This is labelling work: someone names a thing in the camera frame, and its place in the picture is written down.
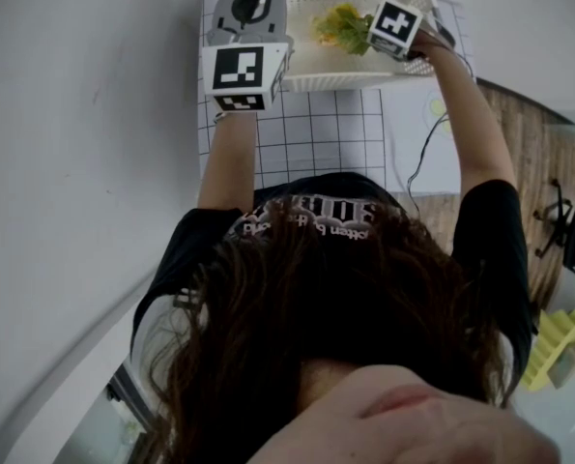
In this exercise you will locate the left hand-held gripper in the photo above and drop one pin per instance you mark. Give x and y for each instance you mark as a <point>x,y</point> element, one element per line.
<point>236,70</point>

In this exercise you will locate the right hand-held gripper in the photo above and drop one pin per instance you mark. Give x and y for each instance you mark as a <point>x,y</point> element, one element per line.
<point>393,24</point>

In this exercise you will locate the yellow flowers with green leaves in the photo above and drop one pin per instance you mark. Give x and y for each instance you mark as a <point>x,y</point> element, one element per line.
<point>342,29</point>

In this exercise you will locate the white plastic basket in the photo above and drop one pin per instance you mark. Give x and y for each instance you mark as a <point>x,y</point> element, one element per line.
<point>335,80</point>

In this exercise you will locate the person's right forearm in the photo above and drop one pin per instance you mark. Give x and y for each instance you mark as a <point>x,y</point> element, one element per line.
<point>470,133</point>

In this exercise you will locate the person's left forearm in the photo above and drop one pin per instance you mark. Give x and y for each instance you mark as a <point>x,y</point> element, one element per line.
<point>229,162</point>

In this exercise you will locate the yellow-green round sticker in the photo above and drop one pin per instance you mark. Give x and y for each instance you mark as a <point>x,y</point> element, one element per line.
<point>446,126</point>
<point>437,106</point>

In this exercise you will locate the person's black printed t-shirt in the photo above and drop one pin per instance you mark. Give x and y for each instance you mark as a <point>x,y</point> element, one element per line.
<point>316,189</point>

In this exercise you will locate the yellow-green stepped plastic rack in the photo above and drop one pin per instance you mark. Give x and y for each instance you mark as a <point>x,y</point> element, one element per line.
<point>553,336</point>

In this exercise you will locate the person's face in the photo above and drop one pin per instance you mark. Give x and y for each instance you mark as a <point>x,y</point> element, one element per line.
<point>412,428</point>

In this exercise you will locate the black glass partition frame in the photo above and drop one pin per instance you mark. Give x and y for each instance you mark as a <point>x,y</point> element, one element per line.
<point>135,404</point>

